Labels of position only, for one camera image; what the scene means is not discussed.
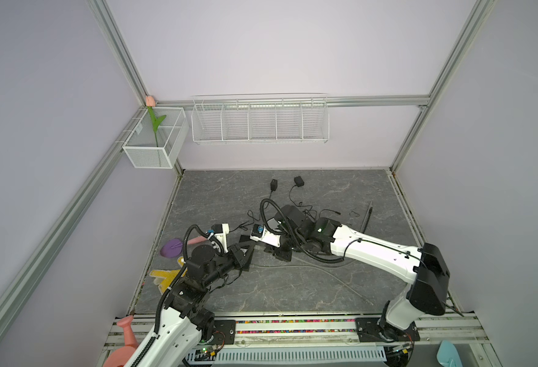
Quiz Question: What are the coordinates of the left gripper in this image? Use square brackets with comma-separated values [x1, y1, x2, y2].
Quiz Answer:
[203, 240, 255, 288]

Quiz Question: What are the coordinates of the thick black cable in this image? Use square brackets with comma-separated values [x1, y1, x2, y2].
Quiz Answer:
[358, 203, 374, 235]

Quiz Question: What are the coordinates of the black network switch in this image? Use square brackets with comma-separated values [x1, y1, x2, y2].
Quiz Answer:
[238, 235, 256, 249]

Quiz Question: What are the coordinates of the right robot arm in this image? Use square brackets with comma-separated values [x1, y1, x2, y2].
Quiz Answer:
[261, 205, 450, 343]

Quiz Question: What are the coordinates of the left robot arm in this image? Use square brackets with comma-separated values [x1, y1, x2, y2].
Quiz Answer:
[125, 225, 255, 366]

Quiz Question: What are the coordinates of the black power adapter right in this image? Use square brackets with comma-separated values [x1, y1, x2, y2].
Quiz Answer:
[293, 176, 305, 187]

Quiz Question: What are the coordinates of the purple pink toy shovel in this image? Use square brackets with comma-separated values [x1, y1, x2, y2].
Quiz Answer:
[159, 236, 206, 258]

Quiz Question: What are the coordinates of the white mesh box basket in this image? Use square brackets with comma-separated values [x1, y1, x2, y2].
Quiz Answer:
[122, 107, 189, 169]

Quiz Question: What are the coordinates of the pink watering can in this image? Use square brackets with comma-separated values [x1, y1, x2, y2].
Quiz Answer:
[102, 315, 139, 367]

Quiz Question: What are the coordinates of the artificial tulip flower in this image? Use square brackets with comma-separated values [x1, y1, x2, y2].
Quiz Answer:
[145, 96, 167, 148]

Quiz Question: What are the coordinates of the light blue toy scoop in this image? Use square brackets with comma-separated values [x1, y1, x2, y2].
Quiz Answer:
[437, 340, 463, 367]

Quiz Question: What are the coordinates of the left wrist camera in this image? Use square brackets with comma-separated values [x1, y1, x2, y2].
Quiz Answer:
[206, 223, 230, 252]

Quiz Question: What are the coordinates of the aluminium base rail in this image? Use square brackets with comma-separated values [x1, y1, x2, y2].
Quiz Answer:
[103, 313, 490, 363]

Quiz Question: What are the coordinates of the white wire wall basket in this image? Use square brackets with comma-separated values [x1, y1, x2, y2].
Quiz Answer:
[192, 93, 330, 144]

